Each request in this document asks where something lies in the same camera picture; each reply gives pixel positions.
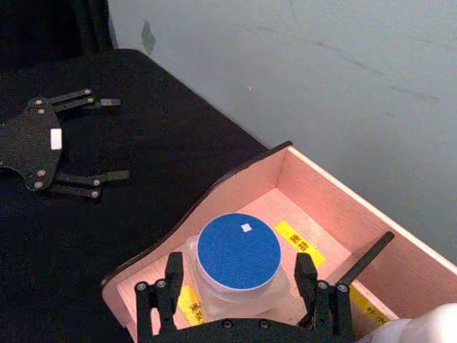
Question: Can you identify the clear plastic case blue lid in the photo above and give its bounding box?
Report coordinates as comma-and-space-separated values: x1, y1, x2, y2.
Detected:
184, 212, 289, 322

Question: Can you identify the white rounded object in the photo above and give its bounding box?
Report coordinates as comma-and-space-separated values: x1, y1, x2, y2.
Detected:
356, 302, 457, 343

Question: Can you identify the black table cloth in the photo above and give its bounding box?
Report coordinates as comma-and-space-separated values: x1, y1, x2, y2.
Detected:
0, 48, 269, 343

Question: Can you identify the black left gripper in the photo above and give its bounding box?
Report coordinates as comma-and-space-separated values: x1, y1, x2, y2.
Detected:
0, 89, 131, 199

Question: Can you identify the yellow label sticker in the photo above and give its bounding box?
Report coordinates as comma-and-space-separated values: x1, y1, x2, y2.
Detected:
273, 219, 328, 269
176, 285, 205, 327
348, 285, 392, 327

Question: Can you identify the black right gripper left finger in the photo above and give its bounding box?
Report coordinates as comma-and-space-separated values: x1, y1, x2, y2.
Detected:
134, 252, 185, 343

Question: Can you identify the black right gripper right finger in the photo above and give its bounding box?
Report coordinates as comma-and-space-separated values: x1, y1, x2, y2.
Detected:
293, 252, 356, 339

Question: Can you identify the black tray divider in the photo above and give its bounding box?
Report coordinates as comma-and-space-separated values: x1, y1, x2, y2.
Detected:
335, 231, 396, 287

